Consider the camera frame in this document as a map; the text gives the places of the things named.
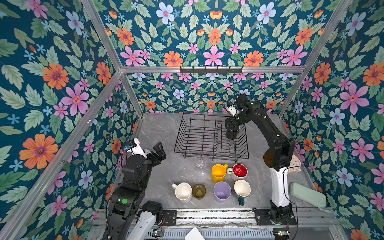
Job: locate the yellow mug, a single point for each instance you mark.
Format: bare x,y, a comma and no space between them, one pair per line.
219,172

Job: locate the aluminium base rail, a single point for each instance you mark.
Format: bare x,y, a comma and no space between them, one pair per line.
220,217

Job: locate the lavender cup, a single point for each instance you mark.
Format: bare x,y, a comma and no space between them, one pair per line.
222,191

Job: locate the clear glass cup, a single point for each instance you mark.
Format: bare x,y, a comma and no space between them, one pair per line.
201,164

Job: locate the black wire dish rack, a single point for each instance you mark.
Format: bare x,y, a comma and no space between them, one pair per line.
206,135

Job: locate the mint green case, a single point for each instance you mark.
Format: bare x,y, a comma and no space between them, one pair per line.
308,195

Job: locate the white green mug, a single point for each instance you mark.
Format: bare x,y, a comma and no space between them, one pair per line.
242,189

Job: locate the white faceted mug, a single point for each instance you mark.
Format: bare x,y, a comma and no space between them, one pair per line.
183,192

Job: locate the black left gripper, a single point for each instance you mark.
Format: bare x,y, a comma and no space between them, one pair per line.
157,159

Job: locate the red white mug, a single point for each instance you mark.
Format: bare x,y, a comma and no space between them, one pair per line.
238,172

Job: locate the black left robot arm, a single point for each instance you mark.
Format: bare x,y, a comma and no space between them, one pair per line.
125,201

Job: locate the beige round plate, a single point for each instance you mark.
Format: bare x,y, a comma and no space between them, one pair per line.
295,165

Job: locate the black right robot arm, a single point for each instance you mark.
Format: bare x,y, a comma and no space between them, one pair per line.
277,157

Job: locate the black mug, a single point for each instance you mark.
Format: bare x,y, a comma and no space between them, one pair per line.
232,128

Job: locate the olive green glass cup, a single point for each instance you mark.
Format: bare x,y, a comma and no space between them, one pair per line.
199,191

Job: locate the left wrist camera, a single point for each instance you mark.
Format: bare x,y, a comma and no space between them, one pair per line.
134,148

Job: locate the black wall hook rail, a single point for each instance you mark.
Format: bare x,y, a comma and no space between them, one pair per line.
211,70

